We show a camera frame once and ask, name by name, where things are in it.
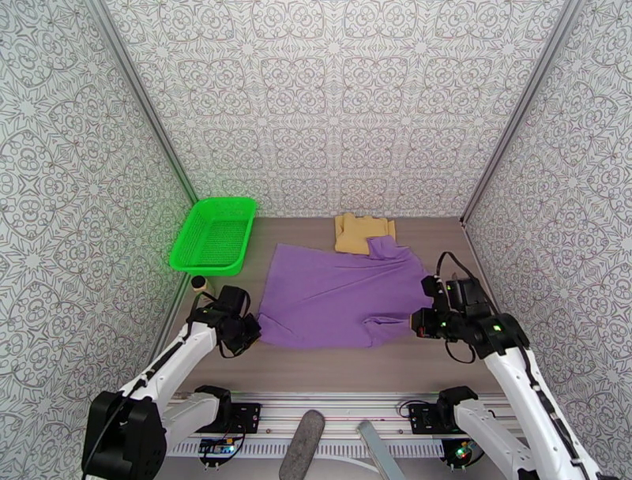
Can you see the tan garment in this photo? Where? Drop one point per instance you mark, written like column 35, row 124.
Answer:
column 353, row 237

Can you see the slotted metal panel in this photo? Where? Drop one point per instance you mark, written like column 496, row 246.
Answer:
column 261, row 448

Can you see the left circuit board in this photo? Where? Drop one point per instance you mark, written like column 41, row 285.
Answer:
column 215, row 449

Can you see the tan bottle with black cap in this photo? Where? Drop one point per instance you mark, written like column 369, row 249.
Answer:
column 199, row 282

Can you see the flat metal bar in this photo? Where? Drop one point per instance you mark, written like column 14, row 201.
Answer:
column 377, row 449

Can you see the green plastic laundry basket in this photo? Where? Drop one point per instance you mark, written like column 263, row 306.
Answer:
column 217, row 237

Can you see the purple t-shirt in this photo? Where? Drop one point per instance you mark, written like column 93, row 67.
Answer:
column 335, row 296

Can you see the grey felt-covered bar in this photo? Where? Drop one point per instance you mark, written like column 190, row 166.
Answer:
column 303, row 444

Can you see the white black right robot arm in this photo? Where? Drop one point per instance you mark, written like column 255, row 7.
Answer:
column 513, row 390

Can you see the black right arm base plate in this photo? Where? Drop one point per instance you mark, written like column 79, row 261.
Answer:
column 419, row 419

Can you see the aluminium mounting rail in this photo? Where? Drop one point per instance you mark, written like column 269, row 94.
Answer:
column 345, row 402

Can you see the circuit board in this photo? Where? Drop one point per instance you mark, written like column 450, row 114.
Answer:
column 461, row 453
column 215, row 449

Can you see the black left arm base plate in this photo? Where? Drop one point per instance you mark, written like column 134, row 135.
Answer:
column 247, row 417

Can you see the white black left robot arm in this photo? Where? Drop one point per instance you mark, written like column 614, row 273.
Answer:
column 173, row 355

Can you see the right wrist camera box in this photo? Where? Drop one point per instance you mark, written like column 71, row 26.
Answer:
column 432, row 288

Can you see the right circuit board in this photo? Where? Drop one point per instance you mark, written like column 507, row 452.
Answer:
column 461, row 453

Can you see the aluminium corner post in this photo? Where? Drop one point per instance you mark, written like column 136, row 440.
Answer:
column 520, row 111
column 144, row 101

